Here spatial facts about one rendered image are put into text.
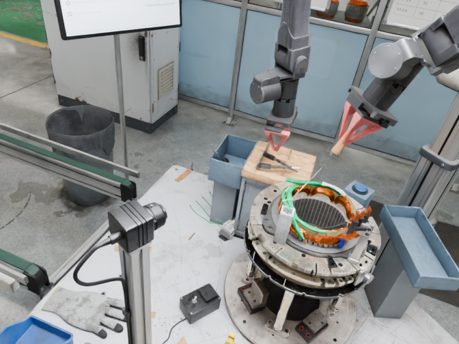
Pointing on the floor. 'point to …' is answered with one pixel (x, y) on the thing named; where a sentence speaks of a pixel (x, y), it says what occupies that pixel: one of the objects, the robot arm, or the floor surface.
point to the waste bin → (76, 195)
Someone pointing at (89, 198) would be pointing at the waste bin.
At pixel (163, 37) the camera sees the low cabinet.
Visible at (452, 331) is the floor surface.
